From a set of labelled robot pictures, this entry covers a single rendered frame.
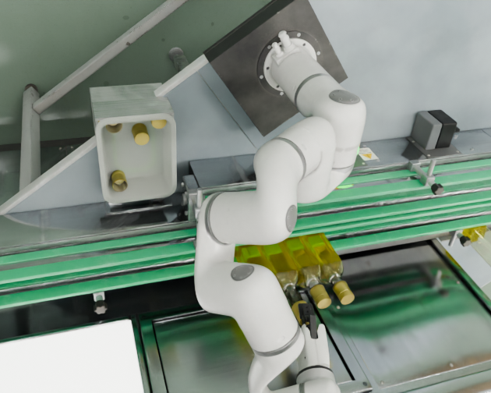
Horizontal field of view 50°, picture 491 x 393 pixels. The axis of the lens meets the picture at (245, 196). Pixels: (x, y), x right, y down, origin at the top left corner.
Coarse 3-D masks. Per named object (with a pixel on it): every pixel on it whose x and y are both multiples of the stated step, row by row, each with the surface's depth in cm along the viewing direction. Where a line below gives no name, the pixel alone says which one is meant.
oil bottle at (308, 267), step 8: (288, 240) 132; (296, 240) 132; (304, 240) 133; (288, 248) 130; (296, 248) 130; (304, 248) 130; (296, 256) 128; (304, 256) 128; (312, 256) 128; (296, 264) 126; (304, 264) 125; (312, 264) 126; (304, 272) 124; (312, 272) 124; (320, 272) 125; (304, 280) 124
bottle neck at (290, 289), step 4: (288, 284) 122; (292, 284) 123; (284, 288) 123; (288, 288) 122; (292, 288) 121; (296, 288) 122; (288, 292) 121; (292, 292) 120; (296, 292) 120; (288, 296) 121; (292, 296) 120; (296, 296) 119; (300, 296) 120; (292, 300) 119; (296, 300) 121; (300, 300) 120; (292, 304) 120
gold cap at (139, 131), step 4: (136, 124) 123; (140, 124) 123; (132, 128) 123; (136, 128) 122; (140, 128) 121; (144, 128) 122; (132, 132) 122; (136, 132) 120; (140, 132) 120; (144, 132) 120; (136, 136) 120; (140, 136) 120; (144, 136) 121; (148, 136) 121; (136, 140) 121; (140, 140) 121; (144, 140) 121; (148, 140) 122; (140, 144) 121; (144, 144) 122
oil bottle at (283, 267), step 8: (264, 248) 130; (272, 248) 130; (280, 248) 130; (272, 256) 128; (280, 256) 128; (288, 256) 128; (272, 264) 125; (280, 264) 125; (288, 264) 126; (280, 272) 123; (288, 272) 124; (296, 272) 124; (280, 280) 123; (288, 280) 123; (296, 280) 123
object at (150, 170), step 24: (120, 120) 113; (144, 120) 115; (168, 120) 117; (120, 144) 125; (168, 144) 123; (120, 168) 129; (144, 168) 131; (168, 168) 128; (120, 192) 127; (144, 192) 128; (168, 192) 128
